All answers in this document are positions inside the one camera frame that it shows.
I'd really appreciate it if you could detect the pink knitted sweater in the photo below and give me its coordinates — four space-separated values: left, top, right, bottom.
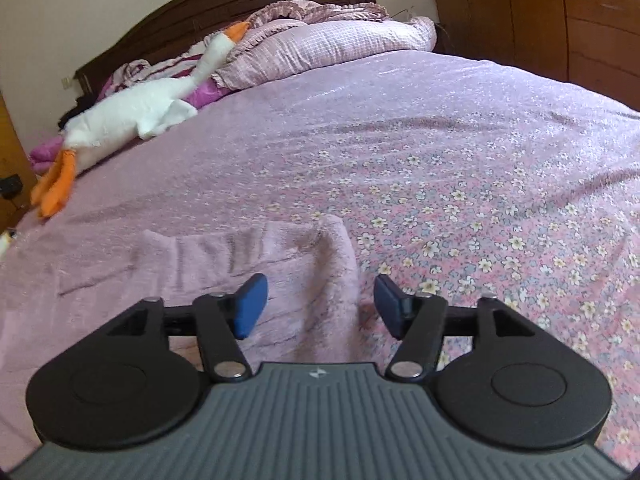
55 214 365 367

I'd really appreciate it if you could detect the pink checked ruffled pillow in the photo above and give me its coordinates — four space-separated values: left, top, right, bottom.
212 16 438 92

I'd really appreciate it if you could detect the dark wooden headboard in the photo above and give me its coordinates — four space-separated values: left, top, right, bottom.
74 0 377 98

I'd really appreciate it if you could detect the light wooden wardrobe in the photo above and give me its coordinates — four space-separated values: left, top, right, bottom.
0 91 39 231

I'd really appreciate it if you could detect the pink floral bed sheet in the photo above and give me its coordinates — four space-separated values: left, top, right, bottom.
0 47 640 466

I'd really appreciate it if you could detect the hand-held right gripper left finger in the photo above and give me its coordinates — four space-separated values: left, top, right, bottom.
106 273 269 383

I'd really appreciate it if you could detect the white goose plush toy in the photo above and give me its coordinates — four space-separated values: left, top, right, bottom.
30 21 249 219

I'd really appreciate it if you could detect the small black purse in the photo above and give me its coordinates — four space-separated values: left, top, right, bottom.
0 174 24 201

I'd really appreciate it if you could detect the dark cloth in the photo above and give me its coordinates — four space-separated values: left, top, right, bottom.
56 94 98 131

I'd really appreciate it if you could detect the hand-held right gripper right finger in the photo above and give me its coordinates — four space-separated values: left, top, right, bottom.
373 274 537 382

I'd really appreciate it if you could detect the pink ruffled quilt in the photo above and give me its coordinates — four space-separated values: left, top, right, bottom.
247 1 390 30

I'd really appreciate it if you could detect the purple blanket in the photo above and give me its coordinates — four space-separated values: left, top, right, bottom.
27 52 232 176

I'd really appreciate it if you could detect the brown wooden dresser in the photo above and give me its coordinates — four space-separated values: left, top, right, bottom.
431 0 640 111

